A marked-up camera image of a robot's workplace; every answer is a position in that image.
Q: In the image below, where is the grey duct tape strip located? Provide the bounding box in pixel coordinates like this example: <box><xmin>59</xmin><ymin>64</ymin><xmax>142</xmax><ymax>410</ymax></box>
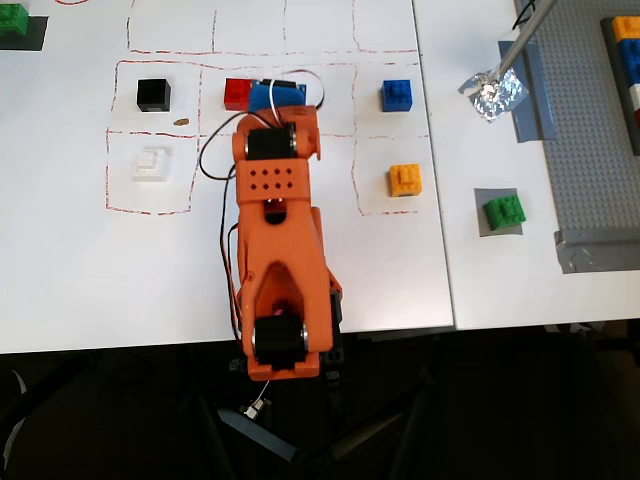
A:
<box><xmin>553</xmin><ymin>229</ymin><xmax>640</xmax><ymax>275</ymax></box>

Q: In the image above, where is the grey lego baseplate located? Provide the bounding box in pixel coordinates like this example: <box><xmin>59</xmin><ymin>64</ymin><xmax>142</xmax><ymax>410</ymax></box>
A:
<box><xmin>514</xmin><ymin>0</ymin><xmax>640</xmax><ymax>242</ymax></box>

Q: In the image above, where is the black square marker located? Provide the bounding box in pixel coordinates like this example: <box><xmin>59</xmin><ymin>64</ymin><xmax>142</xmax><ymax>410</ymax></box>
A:
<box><xmin>0</xmin><ymin>14</ymin><xmax>50</xmax><ymax>52</ymax></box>

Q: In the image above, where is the orange lego block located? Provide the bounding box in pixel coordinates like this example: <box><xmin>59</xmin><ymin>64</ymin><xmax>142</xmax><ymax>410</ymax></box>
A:
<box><xmin>387</xmin><ymin>163</ymin><xmax>424</xmax><ymax>200</ymax></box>

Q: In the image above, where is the metal pole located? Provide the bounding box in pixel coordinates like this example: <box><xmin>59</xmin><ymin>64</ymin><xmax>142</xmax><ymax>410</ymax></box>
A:
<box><xmin>498</xmin><ymin>0</ymin><xmax>560</xmax><ymax>77</ymax></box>

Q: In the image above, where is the thin black cable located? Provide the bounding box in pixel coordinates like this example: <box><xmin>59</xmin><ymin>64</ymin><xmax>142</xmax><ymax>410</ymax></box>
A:
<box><xmin>511</xmin><ymin>0</ymin><xmax>540</xmax><ymax>32</ymax></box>

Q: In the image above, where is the foil-based metal rod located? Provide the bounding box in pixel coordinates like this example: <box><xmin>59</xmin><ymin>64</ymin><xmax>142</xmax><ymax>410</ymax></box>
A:
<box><xmin>498</xmin><ymin>39</ymin><xmax>559</xmax><ymax>145</ymax></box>

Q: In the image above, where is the robot servo wire bundle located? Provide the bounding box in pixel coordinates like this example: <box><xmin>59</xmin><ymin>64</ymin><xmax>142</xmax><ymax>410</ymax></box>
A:
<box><xmin>196</xmin><ymin>68</ymin><xmax>327</xmax><ymax>352</ymax></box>

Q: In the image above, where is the green lego block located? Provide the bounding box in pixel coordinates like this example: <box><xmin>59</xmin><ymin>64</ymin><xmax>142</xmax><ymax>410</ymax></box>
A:
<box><xmin>482</xmin><ymin>194</ymin><xmax>528</xmax><ymax>233</ymax></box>
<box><xmin>0</xmin><ymin>1</ymin><xmax>29</xmax><ymax>37</ymax></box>

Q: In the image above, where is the long orange brick stack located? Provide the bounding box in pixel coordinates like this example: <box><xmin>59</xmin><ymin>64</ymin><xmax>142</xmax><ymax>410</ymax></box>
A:
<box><xmin>613</xmin><ymin>15</ymin><xmax>640</xmax><ymax>44</ymax></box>

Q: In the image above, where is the long blue brick stack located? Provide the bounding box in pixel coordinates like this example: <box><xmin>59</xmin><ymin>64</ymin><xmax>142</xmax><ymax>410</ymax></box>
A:
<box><xmin>619</xmin><ymin>38</ymin><xmax>640</xmax><ymax>88</ymax></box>

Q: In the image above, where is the small white wire connector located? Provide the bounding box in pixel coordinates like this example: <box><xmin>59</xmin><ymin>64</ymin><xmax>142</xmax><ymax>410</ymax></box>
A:
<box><xmin>243</xmin><ymin>394</ymin><xmax>268</xmax><ymax>421</ymax></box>

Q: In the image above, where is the blue lego block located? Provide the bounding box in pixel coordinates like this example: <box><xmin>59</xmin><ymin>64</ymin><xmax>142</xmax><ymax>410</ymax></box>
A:
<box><xmin>380</xmin><ymin>79</ymin><xmax>416</xmax><ymax>114</ymax></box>

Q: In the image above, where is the aluminium foil sheet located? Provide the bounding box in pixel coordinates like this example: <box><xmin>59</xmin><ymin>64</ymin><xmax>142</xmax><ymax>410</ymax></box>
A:
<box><xmin>458</xmin><ymin>68</ymin><xmax>531</xmax><ymax>123</ymax></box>

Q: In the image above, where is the black lego block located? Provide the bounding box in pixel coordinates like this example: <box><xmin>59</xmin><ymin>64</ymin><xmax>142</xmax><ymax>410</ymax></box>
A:
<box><xmin>135</xmin><ymin>77</ymin><xmax>173</xmax><ymax>114</ymax></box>

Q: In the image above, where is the dark grey metal bar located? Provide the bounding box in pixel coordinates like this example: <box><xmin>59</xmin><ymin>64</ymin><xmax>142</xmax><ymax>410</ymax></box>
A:
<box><xmin>216</xmin><ymin>406</ymin><xmax>312</xmax><ymax>467</ymax></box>

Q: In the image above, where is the black table clamp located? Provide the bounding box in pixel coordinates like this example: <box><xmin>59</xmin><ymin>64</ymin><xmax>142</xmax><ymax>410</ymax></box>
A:
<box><xmin>319</xmin><ymin>291</ymin><xmax>347</xmax><ymax>387</ymax></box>

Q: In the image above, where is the white lego block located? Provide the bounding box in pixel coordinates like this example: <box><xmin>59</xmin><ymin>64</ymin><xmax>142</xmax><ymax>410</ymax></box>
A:
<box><xmin>130</xmin><ymin>145</ymin><xmax>169</xmax><ymax>183</ymax></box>

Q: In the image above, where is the red lego block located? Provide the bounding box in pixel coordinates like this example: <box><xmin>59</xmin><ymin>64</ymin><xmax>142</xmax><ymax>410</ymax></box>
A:
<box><xmin>223</xmin><ymin>77</ymin><xmax>253</xmax><ymax>112</ymax></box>

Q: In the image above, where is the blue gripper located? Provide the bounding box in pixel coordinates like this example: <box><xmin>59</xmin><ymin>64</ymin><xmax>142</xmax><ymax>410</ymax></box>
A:
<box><xmin>248</xmin><ymin>78</ymin><xmax>308</xmax><ymax>113</ymax></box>

